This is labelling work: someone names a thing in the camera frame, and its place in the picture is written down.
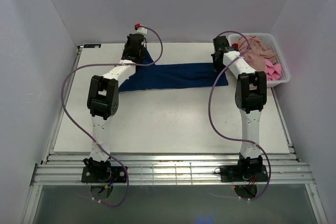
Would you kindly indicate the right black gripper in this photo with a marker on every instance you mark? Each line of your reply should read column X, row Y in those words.
column 217, row 68

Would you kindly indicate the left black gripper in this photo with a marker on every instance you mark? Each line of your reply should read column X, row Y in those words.
column 126, row 51

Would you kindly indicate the dark blue t shirt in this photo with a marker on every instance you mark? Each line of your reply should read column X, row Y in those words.
column 175, row 76

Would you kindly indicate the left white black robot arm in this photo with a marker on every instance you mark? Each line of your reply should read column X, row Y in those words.
column 103, row 102

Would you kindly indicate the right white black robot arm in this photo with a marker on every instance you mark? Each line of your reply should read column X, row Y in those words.
column 250, row 98

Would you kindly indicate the beige pink t shirt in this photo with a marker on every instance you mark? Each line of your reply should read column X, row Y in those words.
column 259, row 54

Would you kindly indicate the blue white label sticker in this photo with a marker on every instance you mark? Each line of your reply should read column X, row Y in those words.
column 92, row 46

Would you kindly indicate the bright pink t shirt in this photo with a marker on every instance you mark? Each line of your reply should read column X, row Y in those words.
column 273, row 72

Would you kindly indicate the white perforated plastic basket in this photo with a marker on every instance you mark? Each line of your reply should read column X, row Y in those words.
column 243, row 45

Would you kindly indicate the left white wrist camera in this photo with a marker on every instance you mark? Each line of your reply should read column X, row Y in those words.
column 140, row 29

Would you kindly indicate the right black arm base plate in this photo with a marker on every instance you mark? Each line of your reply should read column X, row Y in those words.
column 232, row 173

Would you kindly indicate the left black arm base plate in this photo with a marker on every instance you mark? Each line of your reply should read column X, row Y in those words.
column 113, row 173

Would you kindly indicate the aluminium frame rails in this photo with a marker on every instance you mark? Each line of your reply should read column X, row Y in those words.
column 151, row 170

